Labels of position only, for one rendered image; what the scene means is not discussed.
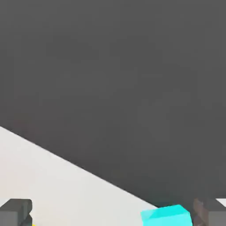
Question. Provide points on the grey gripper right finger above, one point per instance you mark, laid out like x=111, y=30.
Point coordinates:
x=210, y=213

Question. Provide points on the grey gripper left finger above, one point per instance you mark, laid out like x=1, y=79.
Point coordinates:
x=15, y=212

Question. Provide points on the large cyan box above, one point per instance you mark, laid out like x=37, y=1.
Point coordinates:
x=167, y=216

